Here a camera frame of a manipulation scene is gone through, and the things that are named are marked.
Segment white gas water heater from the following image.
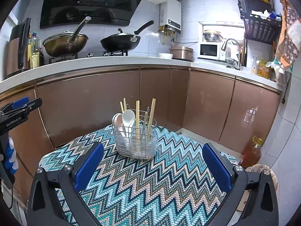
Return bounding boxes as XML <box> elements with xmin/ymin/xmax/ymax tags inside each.
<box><xmin>159</xmin><ymin>0</ymin><xmax>182</xmax><ymax>34</ymax></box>

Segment yellow detergent bottle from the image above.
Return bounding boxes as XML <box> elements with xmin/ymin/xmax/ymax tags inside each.
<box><xmin>257</xmin><ymin>60</ymin><xmax>270</xmax><ymax>79</ymax></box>

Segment brown electric kettle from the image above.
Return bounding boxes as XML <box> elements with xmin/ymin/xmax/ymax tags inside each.
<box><xmin>6</xmin><ymin>17</ymin><xmax>31</xmax><ymax>78</ymax></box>

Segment black dish rack shelf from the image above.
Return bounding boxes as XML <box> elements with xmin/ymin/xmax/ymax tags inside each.
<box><xmin>238</xmin><ymin>0</ymin><xmax>282</xmax><ymax>44</ymax></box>

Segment black wok with lid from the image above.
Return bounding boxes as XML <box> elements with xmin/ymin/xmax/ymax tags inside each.
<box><xmin>100</xmin><ymin>20</ymin><xmax>154</xmax><ymax>53</ymax></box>

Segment oil bottles on counter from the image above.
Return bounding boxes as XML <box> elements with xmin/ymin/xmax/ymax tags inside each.
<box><xmin>27</xmin><ymin>32</ymin><xmax>44</xmax><ymax>69</ymax></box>

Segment black range hood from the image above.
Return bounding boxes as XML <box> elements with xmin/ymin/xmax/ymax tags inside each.
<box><xmin>40</xmin><ymin>0</ymin><xmax>141</xmax><ymax>29</ymax></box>

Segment cooking oil bottle on floor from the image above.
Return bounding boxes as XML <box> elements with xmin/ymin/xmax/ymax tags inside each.
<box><xmin>239</xmin><ymin>136</ymin><xmax>263</xmax><ymax>169</ymax></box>

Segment brass wok with handle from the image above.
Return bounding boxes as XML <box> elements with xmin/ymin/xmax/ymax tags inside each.
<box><xmin>42</xmin><ymin>16</ymin><xmax>91</xmax><ymax>58</ymax></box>

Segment white ceramic spoon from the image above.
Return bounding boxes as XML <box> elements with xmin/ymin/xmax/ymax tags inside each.
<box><xmin>122</xmin><ymin>109</ymin><xmax>135</xmax><ymax>137</ymax></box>
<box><xmin>112</xmin><ymin>113</ymin><xmax>125</xmax><ymax>137</ymax></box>

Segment zigzag knitted table mat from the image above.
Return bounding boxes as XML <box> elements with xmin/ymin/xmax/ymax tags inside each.
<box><xmin>39</xmin><ymin>125</ymin><xmax>226</xmax><ymax>225</ymax></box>

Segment clear wire utensil holder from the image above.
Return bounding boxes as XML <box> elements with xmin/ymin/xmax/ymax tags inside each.
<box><xmin>111</xmin><ymin>109</ymin><xmax>158</xmax><ymax>160</ymax></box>

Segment blue white gloved left hand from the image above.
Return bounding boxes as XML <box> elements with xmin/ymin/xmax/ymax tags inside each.
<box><xmin>4</xmin><ymin>136</ymin><xmax>19</xmax><ymax>175</ymax></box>

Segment white bowl on counter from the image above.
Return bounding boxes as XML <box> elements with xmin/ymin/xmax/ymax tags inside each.
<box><xmin>158</xmin><ymin>53</ymin><xmax>173</xmax><ymax>59</ymax></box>

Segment white microwave oven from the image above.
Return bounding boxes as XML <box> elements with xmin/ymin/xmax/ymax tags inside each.
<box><xmin>198</xmin><ymin>41</ymin><xmax>226</xmax><ymax>61</ymax></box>

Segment bamboo chopstick on mat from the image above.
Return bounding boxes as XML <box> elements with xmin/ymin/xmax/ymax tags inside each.
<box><xmin>142</xmin><ymin>111</ymin><xmax>148</xmax><ymax>135</ymax></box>

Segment chrome kitchen faucet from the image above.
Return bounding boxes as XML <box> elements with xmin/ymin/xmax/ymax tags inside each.
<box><xmin>221</xmin><ymin>38</ymin><xmax>241</xmax><ymax>70</ymax></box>

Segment hanging patterned towel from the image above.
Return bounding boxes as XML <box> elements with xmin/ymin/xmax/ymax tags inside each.
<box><xmin>275</xmin><ymin>0</ymin><xmax>300</xmax><ymax>70</ymax></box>

